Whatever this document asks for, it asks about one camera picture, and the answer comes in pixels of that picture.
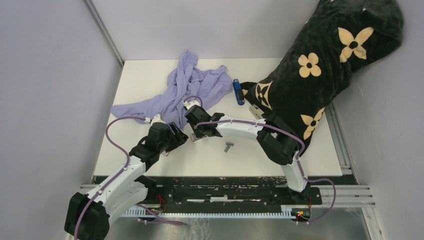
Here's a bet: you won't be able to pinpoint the blue stapler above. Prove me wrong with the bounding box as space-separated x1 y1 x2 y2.
232 78 245 106

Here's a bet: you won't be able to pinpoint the beige and black stapler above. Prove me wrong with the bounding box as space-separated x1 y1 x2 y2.
249 104 269 119

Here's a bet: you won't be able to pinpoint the box of staples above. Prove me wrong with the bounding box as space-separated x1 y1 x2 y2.
190 133 203 142

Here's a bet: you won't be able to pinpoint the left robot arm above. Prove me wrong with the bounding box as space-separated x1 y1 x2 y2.
64 122 189 240

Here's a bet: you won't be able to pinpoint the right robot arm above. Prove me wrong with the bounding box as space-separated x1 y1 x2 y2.
184 104 309 204

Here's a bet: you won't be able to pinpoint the lavender crumpled cloth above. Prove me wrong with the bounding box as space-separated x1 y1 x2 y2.
110 50 233 130

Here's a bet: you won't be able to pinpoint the black floral blanket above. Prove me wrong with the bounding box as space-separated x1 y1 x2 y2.
241 0 404 147

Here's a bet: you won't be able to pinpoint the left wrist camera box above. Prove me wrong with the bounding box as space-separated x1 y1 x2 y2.
149 113 165 126

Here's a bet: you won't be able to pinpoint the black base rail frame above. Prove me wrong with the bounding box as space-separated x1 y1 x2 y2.
139 176 364 216

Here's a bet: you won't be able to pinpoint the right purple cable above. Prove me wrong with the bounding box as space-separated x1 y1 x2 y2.
183 95 337 225

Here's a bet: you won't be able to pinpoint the slotted cable duct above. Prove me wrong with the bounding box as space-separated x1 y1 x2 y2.
122 206 296 220

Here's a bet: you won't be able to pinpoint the aluminium rail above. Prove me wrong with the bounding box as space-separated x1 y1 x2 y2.
75 183 377 208

